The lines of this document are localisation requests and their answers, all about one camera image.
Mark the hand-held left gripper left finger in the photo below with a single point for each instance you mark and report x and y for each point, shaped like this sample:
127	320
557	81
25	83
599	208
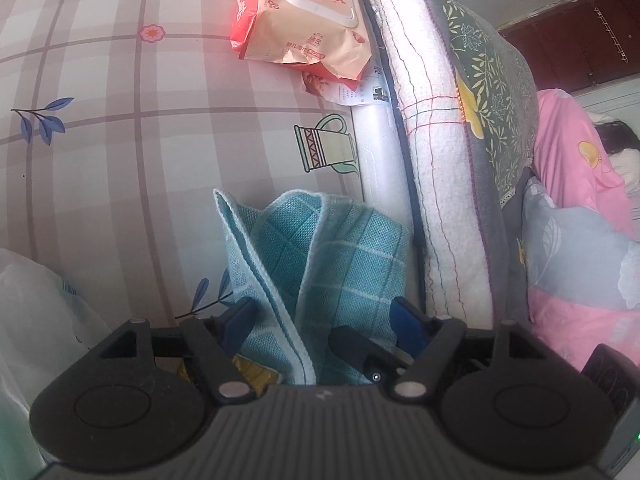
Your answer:
240	325

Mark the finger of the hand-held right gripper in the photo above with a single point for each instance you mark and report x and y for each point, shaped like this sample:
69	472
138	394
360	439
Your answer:
352	347

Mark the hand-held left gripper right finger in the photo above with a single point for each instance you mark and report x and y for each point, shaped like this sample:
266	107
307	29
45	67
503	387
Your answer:
407	325

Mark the teal checked towel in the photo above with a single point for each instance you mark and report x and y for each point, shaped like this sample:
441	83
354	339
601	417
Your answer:
350	260

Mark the yellow packet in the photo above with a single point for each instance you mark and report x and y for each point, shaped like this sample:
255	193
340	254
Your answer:
252	372

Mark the grey blanket yellow patches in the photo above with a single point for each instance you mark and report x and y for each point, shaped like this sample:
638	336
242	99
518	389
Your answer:
487	240

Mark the white rolled sheet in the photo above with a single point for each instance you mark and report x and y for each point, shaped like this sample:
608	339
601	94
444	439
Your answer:
380	170

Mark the white folded towel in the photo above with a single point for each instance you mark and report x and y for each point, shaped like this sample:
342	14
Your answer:
440	160

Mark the large white plastic bag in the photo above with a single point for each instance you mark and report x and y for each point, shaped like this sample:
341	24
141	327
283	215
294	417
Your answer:
35	320

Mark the pink balloon print blanket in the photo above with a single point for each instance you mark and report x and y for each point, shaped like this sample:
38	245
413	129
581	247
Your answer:
570	160

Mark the printed paper leaflet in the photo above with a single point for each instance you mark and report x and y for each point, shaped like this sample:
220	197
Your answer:
357	94

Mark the green leaf print pillow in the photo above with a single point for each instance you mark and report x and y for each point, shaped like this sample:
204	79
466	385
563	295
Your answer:
505	85

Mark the red wet wipes pack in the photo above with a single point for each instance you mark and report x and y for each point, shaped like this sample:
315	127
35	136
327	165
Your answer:
300	35

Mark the dark red door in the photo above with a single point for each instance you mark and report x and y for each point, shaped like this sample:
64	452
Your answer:
565	45

